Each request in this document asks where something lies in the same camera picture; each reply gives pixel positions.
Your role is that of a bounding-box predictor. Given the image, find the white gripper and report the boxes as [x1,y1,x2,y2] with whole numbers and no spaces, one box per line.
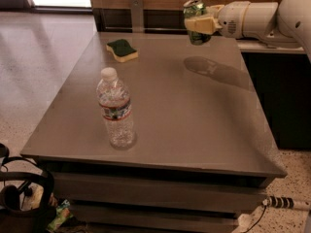
[184,1,250,39]

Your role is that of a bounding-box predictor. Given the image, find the green soda can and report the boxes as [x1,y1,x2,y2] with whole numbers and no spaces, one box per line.
[184,0,211,46]

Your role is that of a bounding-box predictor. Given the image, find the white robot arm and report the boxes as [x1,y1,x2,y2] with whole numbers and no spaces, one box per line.
[184,0,311,60]

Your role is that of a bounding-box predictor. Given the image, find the green and yellow sponge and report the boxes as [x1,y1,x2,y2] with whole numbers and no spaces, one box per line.
[106,39,138,63]

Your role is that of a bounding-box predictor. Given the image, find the clear plastic water bottle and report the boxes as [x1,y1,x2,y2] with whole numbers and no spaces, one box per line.
[96,67,136,149]

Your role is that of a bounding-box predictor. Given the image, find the grey table with drawers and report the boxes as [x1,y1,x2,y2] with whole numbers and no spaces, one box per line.
[23,33,286,233]

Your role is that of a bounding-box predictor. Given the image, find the green snack packet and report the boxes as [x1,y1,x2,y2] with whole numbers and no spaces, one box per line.
[47,200,73,233]

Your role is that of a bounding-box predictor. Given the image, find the black bag with headphones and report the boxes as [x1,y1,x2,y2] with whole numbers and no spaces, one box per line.
[0,144,56,233]

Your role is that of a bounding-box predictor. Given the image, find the wooden wall bench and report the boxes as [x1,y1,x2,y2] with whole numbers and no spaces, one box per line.
[86,0,311,54]

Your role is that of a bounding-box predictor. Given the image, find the left metal wall bracket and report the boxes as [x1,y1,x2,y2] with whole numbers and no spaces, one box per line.
[129,0,144,33]

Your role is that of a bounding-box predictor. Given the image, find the striped power strip with cable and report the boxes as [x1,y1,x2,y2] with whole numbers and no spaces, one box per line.
[242,196,311,233]

